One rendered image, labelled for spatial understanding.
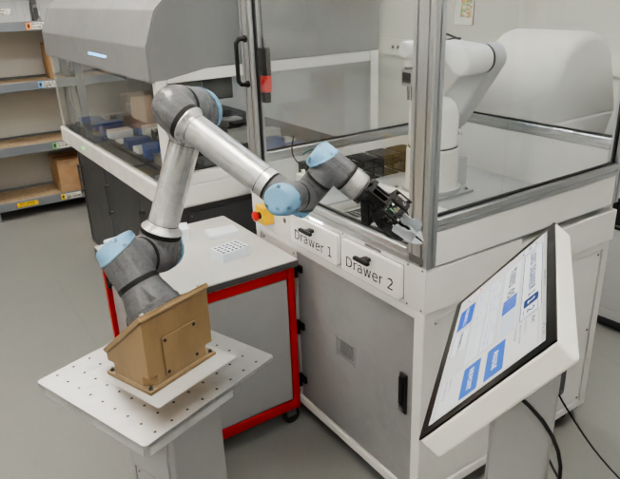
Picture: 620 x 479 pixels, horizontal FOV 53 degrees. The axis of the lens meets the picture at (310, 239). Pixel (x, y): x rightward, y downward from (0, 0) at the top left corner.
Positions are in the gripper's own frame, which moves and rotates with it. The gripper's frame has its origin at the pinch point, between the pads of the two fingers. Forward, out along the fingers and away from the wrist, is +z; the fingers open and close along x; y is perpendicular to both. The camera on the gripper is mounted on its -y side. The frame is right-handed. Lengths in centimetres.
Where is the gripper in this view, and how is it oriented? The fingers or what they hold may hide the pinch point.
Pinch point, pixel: (417, 239)
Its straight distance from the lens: 161.8
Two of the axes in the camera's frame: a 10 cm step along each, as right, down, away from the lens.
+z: 7.8, 6.1, 1.4
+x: 5.3, -7.6, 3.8
